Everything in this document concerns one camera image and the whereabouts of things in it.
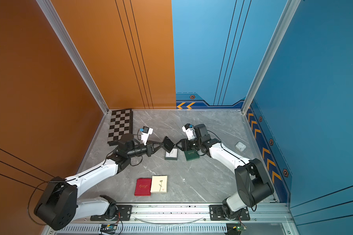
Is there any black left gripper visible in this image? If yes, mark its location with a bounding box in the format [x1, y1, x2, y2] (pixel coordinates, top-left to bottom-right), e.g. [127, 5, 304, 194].
[126, 140, 164, 160]

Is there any green jewelry box lid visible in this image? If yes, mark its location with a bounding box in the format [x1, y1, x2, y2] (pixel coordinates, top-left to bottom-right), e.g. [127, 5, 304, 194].
[184, 150, 200, 161]

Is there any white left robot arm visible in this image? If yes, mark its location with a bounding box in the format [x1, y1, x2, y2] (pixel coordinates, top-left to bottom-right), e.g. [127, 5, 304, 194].
[34, 133, 174, 230]

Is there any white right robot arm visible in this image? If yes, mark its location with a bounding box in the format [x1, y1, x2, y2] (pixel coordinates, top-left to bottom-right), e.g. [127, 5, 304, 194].
[176, 138, 275, 220]

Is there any cream booklet with flower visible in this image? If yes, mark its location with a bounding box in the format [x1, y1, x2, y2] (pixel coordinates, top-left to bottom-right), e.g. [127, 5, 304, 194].
[151, 175, 168, 193]

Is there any white earbuds case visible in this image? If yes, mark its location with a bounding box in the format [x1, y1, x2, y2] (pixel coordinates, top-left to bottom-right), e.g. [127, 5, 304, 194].
[235, 142, 246, 152]

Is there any black and silver chessboard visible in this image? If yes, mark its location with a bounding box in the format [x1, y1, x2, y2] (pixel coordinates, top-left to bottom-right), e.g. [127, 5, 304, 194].
[107, 109, 133, 146]

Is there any right green circuit board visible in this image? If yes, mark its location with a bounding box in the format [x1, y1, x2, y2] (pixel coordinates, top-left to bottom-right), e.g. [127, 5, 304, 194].
[225, 223, 247, 235]

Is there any green circuit board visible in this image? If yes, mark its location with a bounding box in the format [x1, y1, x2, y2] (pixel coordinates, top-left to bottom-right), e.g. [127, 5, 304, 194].
[100, 224, 119, 235]
[225, 223, 247, 235]

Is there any left green circuit board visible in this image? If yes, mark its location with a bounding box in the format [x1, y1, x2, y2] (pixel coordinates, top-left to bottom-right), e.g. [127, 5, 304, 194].
[100, 224, 119, 235]

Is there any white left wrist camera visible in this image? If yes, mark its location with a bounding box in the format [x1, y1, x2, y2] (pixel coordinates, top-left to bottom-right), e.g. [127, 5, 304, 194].
[139, 126, 153, 145]

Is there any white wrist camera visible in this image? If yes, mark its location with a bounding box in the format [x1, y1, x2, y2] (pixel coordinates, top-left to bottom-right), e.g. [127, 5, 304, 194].
[139, 126, 153, 145]
[182, 123, 196, 141]

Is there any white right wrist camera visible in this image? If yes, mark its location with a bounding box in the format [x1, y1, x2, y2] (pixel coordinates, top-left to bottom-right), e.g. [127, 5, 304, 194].
[182, 123, 196, 141]

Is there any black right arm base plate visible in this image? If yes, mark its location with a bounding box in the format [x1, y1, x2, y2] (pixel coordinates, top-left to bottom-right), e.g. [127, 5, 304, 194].
[209, 204, 251, 221]

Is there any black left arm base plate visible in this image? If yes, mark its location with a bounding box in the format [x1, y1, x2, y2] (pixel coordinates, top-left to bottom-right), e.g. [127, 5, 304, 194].
[90, 205, 132, 221]

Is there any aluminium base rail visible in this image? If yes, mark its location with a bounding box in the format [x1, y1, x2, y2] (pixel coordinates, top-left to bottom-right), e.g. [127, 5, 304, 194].
[43, 202, 299, 235]

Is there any silver aluminium corner post right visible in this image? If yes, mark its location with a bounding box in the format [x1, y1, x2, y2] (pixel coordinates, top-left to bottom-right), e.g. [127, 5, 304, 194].
[241, 0, 301, 114]

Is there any silver aluminium corner post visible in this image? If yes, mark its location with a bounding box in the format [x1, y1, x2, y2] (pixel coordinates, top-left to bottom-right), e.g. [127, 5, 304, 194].
[241, 0, 301, 114]
[36, 0, 109, 114]

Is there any silver aluminium corner post left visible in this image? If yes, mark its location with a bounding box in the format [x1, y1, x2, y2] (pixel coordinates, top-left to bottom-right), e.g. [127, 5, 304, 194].
[36, 0, 109, 114]

